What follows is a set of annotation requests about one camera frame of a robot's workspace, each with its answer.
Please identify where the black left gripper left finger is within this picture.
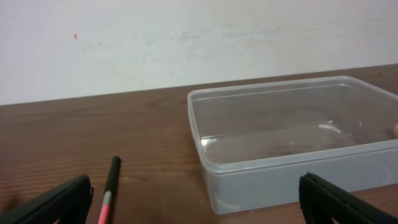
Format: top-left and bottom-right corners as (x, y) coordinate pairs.
(1, 175), (93, 224)

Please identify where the clear plastic container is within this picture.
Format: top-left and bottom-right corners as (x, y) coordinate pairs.
(187, 76), (397, 214)

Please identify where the small black-handled hammer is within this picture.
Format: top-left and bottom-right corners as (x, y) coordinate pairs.
(98, 156), (121, 224)

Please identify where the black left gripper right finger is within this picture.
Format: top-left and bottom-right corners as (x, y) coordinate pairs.
(298, 173), (397, 224)

